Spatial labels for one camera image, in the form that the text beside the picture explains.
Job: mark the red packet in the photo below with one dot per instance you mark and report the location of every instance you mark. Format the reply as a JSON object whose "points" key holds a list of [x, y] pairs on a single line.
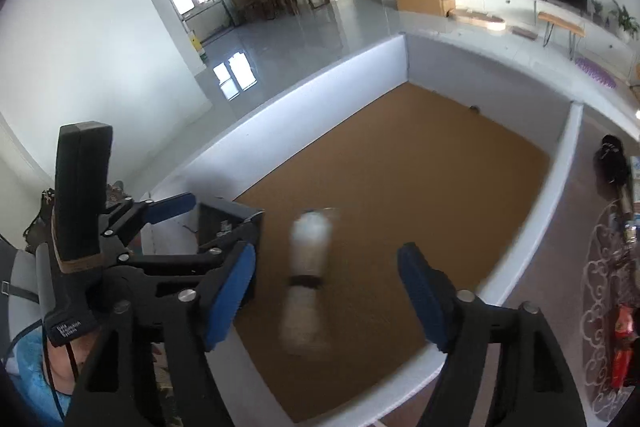
{"points": [[620, 367], [623, 324]]}

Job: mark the person's left forearm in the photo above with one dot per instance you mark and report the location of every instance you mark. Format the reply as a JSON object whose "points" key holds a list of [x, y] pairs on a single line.
{"points": [[62, 369]]}

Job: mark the purple mat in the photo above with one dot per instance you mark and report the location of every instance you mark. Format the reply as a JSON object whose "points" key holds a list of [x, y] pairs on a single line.
{"points": [[595, 74]]}

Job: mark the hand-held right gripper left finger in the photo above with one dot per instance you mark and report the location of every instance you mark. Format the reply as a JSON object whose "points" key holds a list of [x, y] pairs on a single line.
{"points": [[227, 302]]}

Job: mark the person's blue clothing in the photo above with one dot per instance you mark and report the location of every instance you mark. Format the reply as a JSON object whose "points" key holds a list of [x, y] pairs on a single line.
{"points": [[25, 362]]}

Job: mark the small potted plant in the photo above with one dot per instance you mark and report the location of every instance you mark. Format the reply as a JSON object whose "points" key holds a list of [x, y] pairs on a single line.
{"points": [[597, 9]]}

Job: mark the white tube with dark band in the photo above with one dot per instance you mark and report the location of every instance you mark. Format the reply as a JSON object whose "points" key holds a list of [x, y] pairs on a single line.
{"points": [[310, 252]]}

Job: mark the large leafy potted plant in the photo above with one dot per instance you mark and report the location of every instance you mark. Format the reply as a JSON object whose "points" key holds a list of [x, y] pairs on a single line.
{"points": [[624, 19]]}

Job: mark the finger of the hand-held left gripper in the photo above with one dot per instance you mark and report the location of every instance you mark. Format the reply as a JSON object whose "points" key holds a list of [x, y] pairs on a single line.
{"points": [[170, 208], [165, 264]]}

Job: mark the wooden tray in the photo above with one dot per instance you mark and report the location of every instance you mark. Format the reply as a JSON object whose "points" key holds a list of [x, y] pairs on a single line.
{"points": [[482, 21]]}

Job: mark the wooden bench with metal legs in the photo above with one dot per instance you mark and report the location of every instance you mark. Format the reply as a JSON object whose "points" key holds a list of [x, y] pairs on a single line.
{"points": [[560, 23]]}

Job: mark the brown cardboard box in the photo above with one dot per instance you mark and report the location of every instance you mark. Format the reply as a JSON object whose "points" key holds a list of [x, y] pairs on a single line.
{"points": [[425, 4]]}

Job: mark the black cloth bag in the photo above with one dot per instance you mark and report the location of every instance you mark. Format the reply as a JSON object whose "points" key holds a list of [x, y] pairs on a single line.
{"points": [[612, 162]]}

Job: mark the white board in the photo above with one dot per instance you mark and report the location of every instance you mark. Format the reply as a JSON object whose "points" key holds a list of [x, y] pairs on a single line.
{"points": [[400, 167]]}

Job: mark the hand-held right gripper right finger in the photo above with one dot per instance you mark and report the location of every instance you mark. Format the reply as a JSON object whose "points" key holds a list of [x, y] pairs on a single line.
{"points": [[422, 302]]}

